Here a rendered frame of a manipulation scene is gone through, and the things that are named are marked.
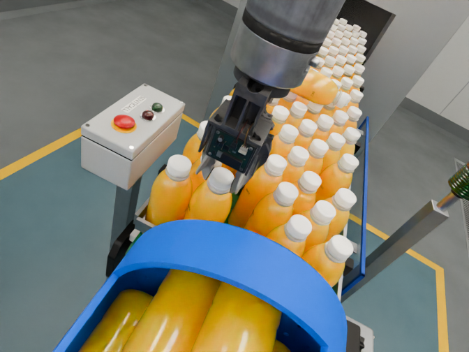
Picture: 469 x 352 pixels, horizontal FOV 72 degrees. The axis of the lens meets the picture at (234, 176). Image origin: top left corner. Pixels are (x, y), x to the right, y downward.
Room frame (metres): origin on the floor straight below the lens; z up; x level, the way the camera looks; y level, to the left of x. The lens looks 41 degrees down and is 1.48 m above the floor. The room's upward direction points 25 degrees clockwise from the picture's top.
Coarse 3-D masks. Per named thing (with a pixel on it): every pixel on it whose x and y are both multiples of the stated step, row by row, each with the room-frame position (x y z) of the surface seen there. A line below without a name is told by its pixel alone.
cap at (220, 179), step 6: (216, 168) 0.39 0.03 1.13; (222, 168) 0.40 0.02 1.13; (210, 174) 0.38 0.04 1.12; (216, 174) 0.38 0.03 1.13; (222, 174) 0.39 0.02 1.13; (228, 174) 0.40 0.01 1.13; (210, 180) 0.37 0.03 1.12; (216, 180) 0.37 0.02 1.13; (222, 180) 0.38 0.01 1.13; (228, 180) 0.38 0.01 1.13; (216, 186) 0.37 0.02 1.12; (222, 186) 0.37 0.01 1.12; (228, 186) 0.38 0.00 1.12
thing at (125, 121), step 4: (116, 116) 0.43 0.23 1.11; (120, 116) 0.44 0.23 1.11; (124, 116) 0.44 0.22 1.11; (128, 116) 0.45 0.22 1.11; (116, 120) 0.42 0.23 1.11; (120, 120) 0.43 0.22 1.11; (124, 120) 0.43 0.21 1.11; (128, 120) 0.44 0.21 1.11; (132, 120) 0.44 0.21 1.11; (116, 124) 0.42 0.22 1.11; (120, 124) 0.42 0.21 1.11; (124, 124) 0.42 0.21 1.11; (128, 124) 0.43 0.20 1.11; (132, 124) 0.43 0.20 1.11; (124, 128) 0.42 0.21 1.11; (128, 128) 0.42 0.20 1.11
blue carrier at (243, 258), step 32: (160, 224) 0.22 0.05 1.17; (192, 224) 0.21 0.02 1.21; (224, 224) 0.22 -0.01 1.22; (128, 256) 0.18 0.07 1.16; (160, 256) 0.17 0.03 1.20; (192, 256) 0.17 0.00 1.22; (224, 256) 0.18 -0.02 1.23; (256, 256) 0.19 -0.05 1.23; (288, 256) 0.20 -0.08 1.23; (256, 288) 0.16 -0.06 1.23; (288, 288) 0.17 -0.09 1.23; (320, 288) 0.20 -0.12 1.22; (96, 320) 0.14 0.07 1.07; (288, 320) 0.20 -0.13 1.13; (320, 320) 0.17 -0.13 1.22
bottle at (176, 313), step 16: (176, 272) 0.19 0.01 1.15; (192, 272) 0.19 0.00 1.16; (160, 288) 0.17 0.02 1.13; (176, 288) 0.17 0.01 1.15; (192, 288) 0.17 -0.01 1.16; (208, 288) 0.18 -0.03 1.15; (160, 304) 0.15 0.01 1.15; (176, 304) 0.15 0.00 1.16; (192, 304) 0.16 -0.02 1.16; (208, 304) 0.17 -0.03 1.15; (144, 320) 0.13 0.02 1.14; (160, 320) 0.13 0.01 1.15; (176, 320) 0.14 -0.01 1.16; (192, 320) 0.14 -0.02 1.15; (144, 336) 0.11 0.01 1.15; (160, 336) 0.12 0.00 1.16; (176, 336) 0.12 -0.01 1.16; (192, 336) 0.13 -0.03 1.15
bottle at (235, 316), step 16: (224, 288) 0.18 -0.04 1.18; (224, 304) 0.16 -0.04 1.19; (240, 304) 0.16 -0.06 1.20; (256, 304) 0.16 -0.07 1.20; (208, 320) 0.14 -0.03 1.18; (224, 320) 0.14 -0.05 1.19; (240, 320) 0.14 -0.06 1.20; (256, 320) 0.15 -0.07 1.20; (272, 320) 0.16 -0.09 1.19; (208, 336) 0.12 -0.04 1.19; (224, 336) 0.13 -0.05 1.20; (240, 336) 0.13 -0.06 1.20; (256, 336) 0.14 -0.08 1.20; (272, 336) 0.15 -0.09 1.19
